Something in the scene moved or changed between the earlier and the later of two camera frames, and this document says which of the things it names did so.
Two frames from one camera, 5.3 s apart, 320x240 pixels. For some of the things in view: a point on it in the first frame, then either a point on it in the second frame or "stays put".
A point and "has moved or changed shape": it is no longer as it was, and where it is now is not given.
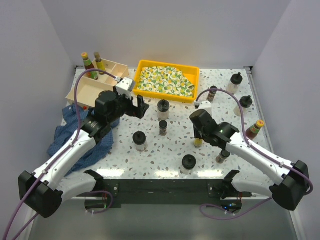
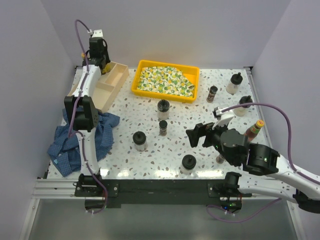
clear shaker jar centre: x=163 y=109 stays put
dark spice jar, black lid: x=163 y=125 stays put
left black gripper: x=139 y=111 → x=107 y=59
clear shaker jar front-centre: x=188 y=162 stays put
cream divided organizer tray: x=88 y=89 stays put
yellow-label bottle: x=198 y=142 has moved or changed shape
